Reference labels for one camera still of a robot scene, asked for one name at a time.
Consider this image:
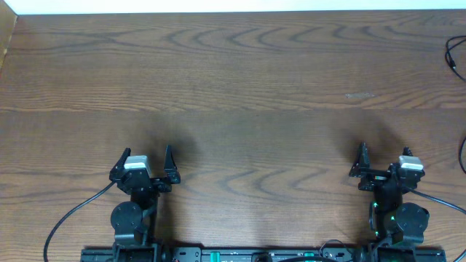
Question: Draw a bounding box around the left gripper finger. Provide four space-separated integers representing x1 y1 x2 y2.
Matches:
109 148 131 181
164 145 181 184

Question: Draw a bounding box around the black usb cable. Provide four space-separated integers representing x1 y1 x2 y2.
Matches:
444 35 466 82

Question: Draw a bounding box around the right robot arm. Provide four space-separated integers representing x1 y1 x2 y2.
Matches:
349 143 430 261

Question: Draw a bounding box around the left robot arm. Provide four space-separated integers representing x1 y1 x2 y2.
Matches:
109 146 181 262

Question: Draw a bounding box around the left camera black cable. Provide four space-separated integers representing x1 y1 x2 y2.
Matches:
42 181 117 262

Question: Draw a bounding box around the camera black cable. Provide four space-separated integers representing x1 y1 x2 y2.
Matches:
403 187 466 262
42 181 117 262

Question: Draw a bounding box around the right camera black cable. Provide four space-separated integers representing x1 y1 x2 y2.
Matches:
403 187 466 262

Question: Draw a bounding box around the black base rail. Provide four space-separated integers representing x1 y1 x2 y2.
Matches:
79 246 446 262

